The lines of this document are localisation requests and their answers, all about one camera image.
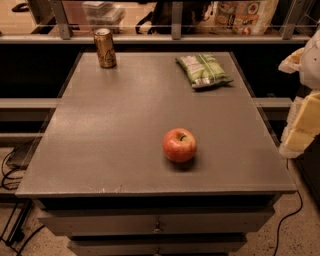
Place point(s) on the grey drawer cabinet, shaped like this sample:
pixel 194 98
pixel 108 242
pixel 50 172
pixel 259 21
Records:
pixel 101 177

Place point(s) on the colourful snack bag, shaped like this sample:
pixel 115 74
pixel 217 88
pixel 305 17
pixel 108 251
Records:
pixel 251 17

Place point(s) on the clear plastic container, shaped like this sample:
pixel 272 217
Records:
pixel 104 14

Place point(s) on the green jalapeno chip bag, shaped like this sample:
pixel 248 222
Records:
pixel 203 70

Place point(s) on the orange soda can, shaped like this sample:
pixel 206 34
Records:
pixel 105 48

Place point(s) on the upper drawer knob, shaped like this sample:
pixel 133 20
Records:
pixel 157 229

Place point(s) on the red apple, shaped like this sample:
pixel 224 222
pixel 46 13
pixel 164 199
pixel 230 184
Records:
pixel 179 145

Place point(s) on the black backpack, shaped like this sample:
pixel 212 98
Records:
pixel 167 14

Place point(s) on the grey metal railing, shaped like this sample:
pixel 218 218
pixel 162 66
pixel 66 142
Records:
pixel 50 21

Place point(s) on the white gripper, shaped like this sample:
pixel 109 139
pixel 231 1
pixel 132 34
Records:
pixel 311 66

